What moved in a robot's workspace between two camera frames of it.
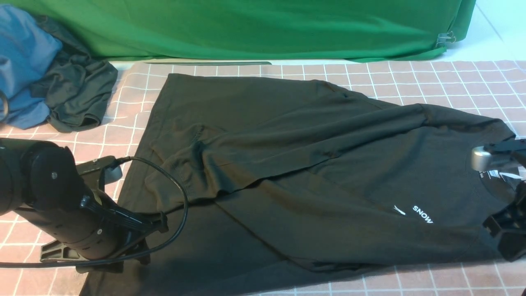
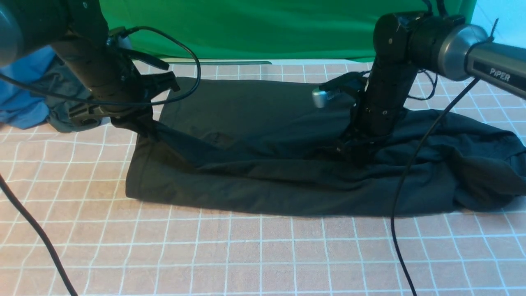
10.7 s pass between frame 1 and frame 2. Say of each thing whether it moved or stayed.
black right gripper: moved
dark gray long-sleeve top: moved
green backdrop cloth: stayed
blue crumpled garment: stayed
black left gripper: moved
